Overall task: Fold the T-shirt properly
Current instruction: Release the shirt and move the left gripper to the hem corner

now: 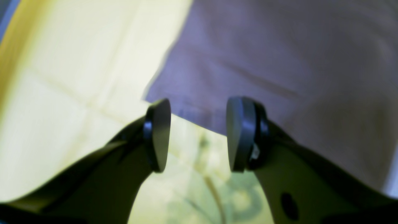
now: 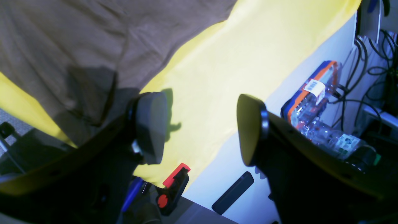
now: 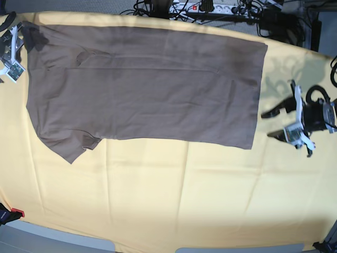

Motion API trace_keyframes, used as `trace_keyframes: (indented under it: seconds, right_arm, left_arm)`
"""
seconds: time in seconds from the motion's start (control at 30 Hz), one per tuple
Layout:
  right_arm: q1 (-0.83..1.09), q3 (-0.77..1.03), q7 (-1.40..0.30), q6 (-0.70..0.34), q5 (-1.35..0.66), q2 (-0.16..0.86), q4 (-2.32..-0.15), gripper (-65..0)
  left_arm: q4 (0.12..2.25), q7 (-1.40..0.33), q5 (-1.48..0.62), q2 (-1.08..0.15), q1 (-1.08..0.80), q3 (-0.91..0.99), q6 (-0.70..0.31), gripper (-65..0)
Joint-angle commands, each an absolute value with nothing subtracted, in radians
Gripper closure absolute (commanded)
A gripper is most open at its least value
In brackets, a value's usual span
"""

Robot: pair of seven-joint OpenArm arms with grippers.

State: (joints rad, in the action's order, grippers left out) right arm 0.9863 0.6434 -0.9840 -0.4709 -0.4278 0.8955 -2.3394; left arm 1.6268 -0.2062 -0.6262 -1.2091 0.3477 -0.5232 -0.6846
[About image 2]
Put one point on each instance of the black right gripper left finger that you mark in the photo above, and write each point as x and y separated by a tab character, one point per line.
134	134

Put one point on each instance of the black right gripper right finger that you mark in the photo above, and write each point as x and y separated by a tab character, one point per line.
307	184

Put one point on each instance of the brown T-shirt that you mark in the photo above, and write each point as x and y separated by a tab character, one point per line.
83	60

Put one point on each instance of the red black clamp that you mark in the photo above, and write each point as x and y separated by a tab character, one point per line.
169	196

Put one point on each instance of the black flat bar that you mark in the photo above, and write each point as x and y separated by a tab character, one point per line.
233	193

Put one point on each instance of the clear plastic electronics box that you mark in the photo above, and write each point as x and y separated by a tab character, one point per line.
304	108

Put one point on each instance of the yellow table cloth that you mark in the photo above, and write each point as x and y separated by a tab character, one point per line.
253	51

